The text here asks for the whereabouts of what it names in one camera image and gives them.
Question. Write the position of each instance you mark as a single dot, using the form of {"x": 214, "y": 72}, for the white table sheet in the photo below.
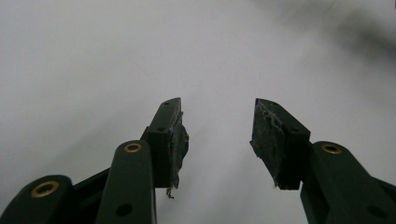
{"x": 93, "y": 62}

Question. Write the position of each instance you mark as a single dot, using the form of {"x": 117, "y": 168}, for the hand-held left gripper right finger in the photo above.
{"x": 280, "y": 146}

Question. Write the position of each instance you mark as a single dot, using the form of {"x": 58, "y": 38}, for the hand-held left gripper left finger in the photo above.
{"x": 162, "y": 146}

